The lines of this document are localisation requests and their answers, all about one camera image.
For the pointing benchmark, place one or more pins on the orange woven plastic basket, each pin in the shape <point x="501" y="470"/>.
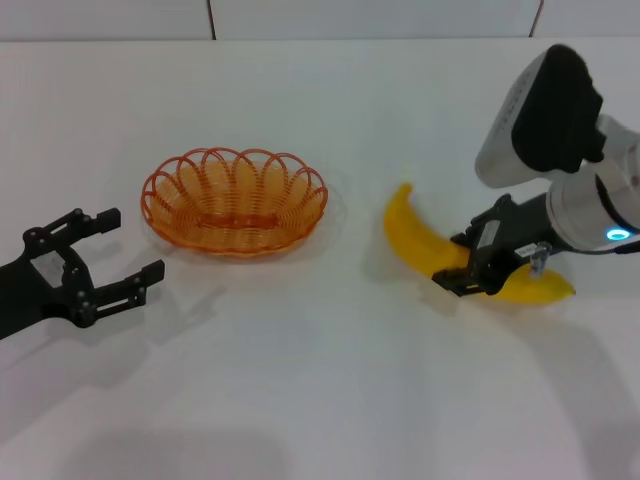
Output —
<point x="235" y="235"/>

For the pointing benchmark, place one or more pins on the yellow toy banana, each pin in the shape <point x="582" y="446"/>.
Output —
<point x="415" y="235"/>

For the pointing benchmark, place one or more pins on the white tablecloth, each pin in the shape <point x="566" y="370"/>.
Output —
<point x="300" y="375"/>

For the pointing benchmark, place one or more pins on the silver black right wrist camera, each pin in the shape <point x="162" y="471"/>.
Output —
<point x="540" y="120"/>

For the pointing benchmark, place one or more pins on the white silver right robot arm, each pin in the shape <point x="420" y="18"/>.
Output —
<point x="595" y="200"/>

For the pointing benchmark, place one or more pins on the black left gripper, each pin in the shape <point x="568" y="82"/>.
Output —
<point x="30" y="290"/>

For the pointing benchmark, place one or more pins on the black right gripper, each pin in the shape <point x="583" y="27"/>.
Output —
<point x="510" y="230"/>

